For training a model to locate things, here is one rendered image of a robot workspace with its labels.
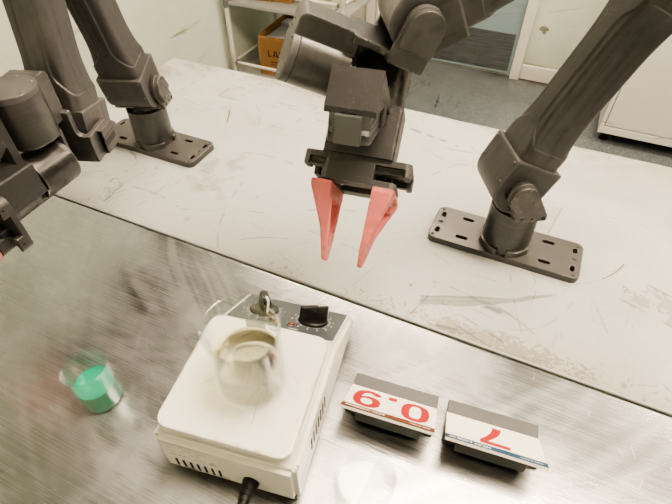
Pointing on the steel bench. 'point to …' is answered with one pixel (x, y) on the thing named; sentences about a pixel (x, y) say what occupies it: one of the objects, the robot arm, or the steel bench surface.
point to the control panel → (307, 326)
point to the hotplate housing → (268, 471)
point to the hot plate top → (186, 409)
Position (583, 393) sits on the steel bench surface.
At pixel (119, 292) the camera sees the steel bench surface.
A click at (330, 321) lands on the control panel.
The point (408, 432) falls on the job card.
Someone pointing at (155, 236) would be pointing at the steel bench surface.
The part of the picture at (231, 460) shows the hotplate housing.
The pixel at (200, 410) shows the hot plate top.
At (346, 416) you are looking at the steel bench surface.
